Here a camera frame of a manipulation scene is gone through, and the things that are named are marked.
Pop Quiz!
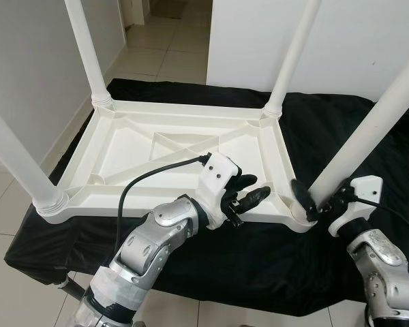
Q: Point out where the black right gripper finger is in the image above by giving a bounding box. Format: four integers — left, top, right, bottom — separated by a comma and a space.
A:
290, 179, 319, 220

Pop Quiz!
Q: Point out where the white plastic table top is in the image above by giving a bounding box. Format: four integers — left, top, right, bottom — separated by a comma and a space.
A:
37, 99, 321, 232

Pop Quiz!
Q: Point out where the black table cloth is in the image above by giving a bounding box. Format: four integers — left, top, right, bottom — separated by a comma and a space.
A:
3, 78, 409, 300

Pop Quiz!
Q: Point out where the black metal table leg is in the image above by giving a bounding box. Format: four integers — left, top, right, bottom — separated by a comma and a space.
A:
58, 279, 88, 300

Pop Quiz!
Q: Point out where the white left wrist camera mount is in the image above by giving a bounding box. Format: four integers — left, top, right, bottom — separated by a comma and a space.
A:
194, 153, 243, 229

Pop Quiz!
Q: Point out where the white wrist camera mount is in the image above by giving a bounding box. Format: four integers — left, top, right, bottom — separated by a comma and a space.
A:
329, 176, 384, 238
194, 153, 243, 229

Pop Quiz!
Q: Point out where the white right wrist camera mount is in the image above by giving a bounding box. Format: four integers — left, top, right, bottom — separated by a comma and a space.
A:
329, 176, 384, 238

